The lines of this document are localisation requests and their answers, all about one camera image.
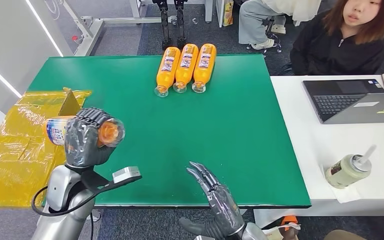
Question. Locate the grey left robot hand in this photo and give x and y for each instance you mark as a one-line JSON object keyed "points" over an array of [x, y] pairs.
{"points": [[82, 145]]}

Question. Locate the person at white desk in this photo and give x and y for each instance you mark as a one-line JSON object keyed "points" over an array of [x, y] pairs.
{"points": [[337, 49]]}

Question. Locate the person seated in chair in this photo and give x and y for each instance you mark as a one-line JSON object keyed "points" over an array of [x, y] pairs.
{"points": [[255, 20]]}

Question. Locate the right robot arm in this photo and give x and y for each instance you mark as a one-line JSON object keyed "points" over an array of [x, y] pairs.
{"points": [[253, 233]]}

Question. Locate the tan round seat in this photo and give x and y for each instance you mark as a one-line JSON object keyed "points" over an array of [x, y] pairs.
{"points": [[344, 236]]}

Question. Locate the orange tool with white tag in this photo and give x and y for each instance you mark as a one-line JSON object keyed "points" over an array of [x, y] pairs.
{"points": [[289, 221]]}

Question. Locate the yellow printed carton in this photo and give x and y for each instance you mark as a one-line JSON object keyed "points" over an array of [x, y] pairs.
{"points": [[228, 12]]}

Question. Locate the background humanoid robot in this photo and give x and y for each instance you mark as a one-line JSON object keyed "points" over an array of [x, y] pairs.
{"points": [[165, 23]]}

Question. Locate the orange bottle with clear cap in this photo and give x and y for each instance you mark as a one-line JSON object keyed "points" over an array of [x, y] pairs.
{"points": [[110, 132], [204, 66], [185, 68], [167, 71]]}

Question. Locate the office chair base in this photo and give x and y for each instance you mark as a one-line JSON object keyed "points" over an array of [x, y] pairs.
{"points": [[273, 41]]}

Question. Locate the white drinking straw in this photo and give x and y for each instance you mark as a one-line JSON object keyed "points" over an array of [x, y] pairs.
{"points": [[368, 154]]}

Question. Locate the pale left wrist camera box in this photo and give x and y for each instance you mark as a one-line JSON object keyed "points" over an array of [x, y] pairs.
{"points": [[126, 174]]}

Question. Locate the pale drink cup with lid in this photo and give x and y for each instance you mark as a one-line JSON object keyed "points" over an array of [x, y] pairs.
{"points": [[344, 172]]}

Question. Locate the yellow plastic-wrapped cardboard box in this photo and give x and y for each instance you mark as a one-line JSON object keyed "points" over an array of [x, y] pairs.
{"points": [[16, 155]]}

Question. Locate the black and grey laptop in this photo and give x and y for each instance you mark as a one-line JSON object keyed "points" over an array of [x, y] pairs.
{"points": [[351, 102]]}

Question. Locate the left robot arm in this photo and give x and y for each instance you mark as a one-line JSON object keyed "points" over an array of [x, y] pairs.
{"points": [[64, 205]]}

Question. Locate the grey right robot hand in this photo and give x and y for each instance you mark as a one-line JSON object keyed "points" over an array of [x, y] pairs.
{"points": [[222, 205]]}

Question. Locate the white metal stand frame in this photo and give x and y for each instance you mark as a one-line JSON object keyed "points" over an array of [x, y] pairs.
{"points": [[92, 28]]}

